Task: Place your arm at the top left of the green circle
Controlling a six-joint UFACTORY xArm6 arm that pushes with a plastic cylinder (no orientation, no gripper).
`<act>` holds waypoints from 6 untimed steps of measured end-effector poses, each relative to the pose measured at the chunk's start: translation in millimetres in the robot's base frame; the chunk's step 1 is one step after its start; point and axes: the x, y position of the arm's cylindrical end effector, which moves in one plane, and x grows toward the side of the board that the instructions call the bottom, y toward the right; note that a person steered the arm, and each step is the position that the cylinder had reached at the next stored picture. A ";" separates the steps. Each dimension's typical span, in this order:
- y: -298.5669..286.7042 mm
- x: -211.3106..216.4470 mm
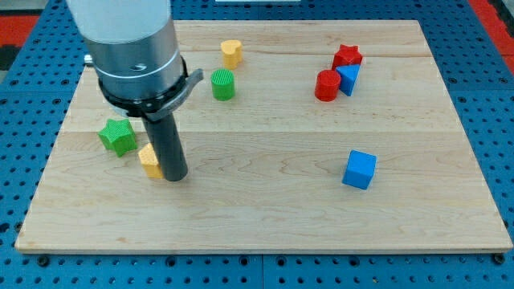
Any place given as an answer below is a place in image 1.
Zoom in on green cylinder block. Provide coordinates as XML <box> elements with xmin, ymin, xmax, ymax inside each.
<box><xmin>210</xmin><ymin>69</ymin><xmax>235</xmax><ymax>101</ymax></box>

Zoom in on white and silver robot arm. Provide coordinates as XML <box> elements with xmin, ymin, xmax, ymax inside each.
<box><xmin>67</xmin><ymin>0</ymin><xmax>203</xmax><ymax>121</ymax></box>

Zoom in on light wooden board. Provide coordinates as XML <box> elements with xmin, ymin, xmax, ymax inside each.
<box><xmin>15</xmin><ymin>20</ymin><xmax>512</xmax><ymax>254</ymax></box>

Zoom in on green star block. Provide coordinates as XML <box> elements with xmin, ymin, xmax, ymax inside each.
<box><xmin>98</xmin><ymin>119</ymin><xmax>137</xmax><ymax>157</ymax></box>

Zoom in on red cylinder block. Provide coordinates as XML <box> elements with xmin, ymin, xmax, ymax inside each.
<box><xmin>314</xmin><ymin>70</ymin><xmax>341</xmax><ymax>102</ymax></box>

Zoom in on red star block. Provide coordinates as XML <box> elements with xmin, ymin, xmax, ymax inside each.
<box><xmin>332</xmin><ymin>44</ymin><xmax>363</xmax><ymax>70</ymax></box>

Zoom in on yellow heart block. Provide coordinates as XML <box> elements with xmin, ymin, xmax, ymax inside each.
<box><xmin>220</xmin><ymin>39</ymin><xmax>243</xmax><ymax>70</ymax></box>

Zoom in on blue triangle block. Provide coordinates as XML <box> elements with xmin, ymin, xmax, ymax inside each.
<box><xmin>336</xmin><ymin>64</ymin><xmax>361</xmax><ymax>96</ymax></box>

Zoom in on yellow pentagon block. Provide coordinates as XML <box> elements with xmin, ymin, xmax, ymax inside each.
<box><xmin>137</xmin><ymin>143</ymin><xmax>164</xmax><ymax>179</ymax></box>

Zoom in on blue cube block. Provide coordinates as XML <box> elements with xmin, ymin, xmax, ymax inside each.
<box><xmin>341</xmin><ymin>150</ymin><xmax>377</xmax><ymax>189</ymax></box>

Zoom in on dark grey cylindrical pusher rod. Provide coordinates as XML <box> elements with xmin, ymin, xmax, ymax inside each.
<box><xmin>143</xmin><ymin>114</ymin><xmax>188</xmax><ymax>181</ymax></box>

